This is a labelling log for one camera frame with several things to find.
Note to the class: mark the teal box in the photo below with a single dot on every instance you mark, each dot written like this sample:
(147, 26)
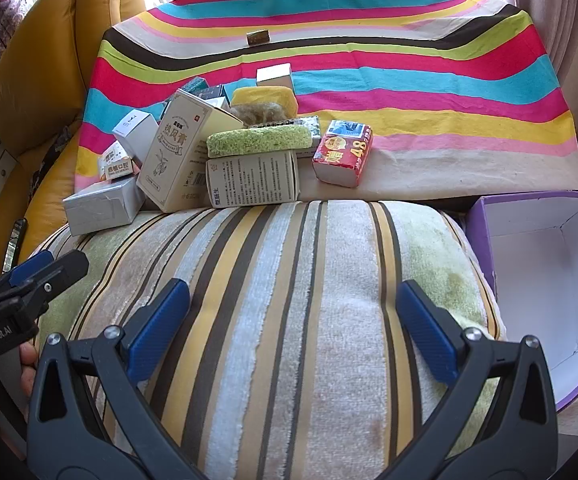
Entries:
(195, 84)

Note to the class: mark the beige box with text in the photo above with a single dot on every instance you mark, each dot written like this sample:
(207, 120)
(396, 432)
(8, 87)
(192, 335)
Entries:
(254, 180)

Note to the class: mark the green sponge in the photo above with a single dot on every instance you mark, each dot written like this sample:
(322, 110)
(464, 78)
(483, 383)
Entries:
(259, 140)

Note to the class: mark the purple cardboard box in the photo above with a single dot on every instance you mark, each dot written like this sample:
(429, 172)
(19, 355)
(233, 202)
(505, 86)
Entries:
(534, 285)

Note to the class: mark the tall beige box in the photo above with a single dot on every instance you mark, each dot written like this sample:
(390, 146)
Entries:
(179, 160)

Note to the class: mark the small brown box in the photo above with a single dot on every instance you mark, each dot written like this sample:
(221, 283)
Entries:
(258, 38)

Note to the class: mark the yellow sofa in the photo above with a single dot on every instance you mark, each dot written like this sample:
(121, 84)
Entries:
(44, 60)

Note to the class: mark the silver white box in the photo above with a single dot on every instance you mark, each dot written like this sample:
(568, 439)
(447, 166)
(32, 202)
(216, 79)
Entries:
(274, 79)

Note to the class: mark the yellow sponge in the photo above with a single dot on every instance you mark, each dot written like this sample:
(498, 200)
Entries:
(264, 95)

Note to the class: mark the plain white box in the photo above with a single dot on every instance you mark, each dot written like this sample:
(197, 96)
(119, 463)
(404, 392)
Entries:
(131, 127)

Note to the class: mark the striped towel cushion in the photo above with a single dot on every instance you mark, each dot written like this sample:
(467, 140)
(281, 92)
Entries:
(279, 310)

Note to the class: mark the silver grey box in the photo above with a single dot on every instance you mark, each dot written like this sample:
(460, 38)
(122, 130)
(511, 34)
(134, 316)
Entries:
(101, 207)

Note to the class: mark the person's left hand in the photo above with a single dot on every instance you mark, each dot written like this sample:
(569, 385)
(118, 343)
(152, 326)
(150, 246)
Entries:
(29, 365)

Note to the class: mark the fibrous scouring pad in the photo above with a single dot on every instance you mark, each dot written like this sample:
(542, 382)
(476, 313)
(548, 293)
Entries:
(264, 111)

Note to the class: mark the colourful striped cloth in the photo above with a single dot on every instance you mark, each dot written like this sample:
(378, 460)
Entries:
(419, 85)

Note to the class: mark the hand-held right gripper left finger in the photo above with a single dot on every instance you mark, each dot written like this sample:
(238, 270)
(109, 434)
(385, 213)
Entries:
(161, 330)

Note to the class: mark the red printed paper pack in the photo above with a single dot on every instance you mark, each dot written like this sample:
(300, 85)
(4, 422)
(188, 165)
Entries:
(341, 157)

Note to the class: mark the dark patterned cloth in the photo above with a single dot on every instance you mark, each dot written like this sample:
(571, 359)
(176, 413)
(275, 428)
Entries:
(51, 155)

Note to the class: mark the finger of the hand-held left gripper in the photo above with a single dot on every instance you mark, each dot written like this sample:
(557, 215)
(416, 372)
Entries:
(54, 275)
(31, 266)

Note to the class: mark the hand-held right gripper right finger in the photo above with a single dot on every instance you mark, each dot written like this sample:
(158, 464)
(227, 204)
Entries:
(426, 332)

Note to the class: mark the white box with gold print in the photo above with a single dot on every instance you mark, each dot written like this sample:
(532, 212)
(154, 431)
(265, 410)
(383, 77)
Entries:
(116, 165)

